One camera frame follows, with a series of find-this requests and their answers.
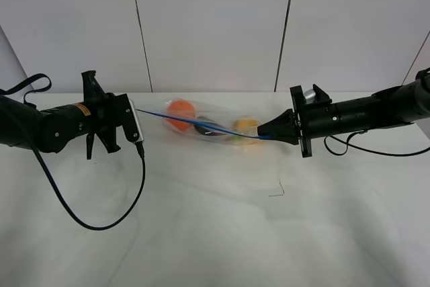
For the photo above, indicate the yellow lemon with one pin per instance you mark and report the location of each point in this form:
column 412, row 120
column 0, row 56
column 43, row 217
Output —
column 246, row 126

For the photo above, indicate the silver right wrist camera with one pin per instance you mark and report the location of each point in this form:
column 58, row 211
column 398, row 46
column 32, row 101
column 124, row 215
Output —
column 310, row 96

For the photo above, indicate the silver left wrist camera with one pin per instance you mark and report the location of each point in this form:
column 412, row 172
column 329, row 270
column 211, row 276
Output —
column 138, row 133

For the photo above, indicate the orange fruit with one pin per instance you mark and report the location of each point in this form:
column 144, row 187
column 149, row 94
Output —
column 181, row 108

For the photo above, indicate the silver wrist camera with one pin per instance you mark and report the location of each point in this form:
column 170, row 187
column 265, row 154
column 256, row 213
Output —
column 310, row 96
column 138, row 133

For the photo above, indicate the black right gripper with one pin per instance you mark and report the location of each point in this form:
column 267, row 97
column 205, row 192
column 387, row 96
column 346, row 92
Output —
column 311, row 121

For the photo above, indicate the purple eggplant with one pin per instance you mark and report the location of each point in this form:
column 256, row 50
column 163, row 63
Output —
column 207, row 127

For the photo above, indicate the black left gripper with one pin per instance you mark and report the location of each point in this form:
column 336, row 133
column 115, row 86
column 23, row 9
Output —
column 108, row 112

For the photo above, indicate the clear zip file bag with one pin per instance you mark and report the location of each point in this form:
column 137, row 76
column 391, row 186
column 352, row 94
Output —
column 223, row 116

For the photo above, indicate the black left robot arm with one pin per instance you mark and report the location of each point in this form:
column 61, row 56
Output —
column 50, row 130

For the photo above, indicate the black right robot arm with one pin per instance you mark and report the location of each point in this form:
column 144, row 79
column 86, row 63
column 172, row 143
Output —
column 388, row 108

